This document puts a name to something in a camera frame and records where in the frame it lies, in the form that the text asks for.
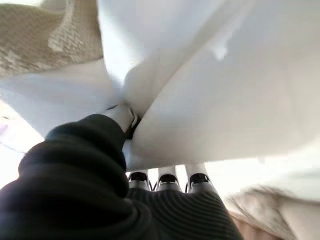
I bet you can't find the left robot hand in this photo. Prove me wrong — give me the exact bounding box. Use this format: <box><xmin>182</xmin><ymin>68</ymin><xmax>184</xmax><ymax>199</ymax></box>
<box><xmin>0</xmin><ymin>103</ymin><xmax>244</xmax><ymax>240</ymax></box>

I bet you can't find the cream waffle knit blanket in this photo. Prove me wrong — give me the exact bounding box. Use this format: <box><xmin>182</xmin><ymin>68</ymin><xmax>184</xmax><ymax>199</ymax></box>
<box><xmin>0</xmin><ymin>0</ymin><xmax>105</xmax><ymax>79</ymax></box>

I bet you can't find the white duvet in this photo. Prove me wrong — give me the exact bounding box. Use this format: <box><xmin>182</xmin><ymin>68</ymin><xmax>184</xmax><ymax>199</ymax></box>
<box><xmin>0</xmin><ymin>0</ymin><xmax>320</xmax><ymax>191</ymax></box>

